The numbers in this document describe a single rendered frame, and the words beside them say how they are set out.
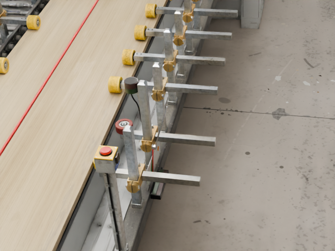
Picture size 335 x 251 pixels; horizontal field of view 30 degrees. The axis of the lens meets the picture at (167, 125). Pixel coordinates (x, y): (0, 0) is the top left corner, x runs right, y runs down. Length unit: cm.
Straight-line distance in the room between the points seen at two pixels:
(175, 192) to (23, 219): 148
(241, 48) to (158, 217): 192
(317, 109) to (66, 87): 195
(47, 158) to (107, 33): 106
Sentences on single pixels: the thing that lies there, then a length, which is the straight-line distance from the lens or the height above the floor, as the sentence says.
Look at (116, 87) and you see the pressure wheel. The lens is 299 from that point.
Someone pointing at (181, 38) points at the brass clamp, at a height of 96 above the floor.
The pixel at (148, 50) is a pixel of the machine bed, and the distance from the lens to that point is 353.
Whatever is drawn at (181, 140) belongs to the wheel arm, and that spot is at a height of 85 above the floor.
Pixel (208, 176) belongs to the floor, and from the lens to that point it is 386.
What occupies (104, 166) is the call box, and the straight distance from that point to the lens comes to 219.
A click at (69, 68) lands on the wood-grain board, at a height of 90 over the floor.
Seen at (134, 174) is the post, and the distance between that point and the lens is 258.
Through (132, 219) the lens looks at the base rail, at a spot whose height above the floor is 70.
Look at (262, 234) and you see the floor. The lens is 353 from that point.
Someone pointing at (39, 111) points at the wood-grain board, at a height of 90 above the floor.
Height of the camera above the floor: 263
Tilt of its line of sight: 38 degrees down
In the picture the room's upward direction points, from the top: 5 degrees counter-clockwise
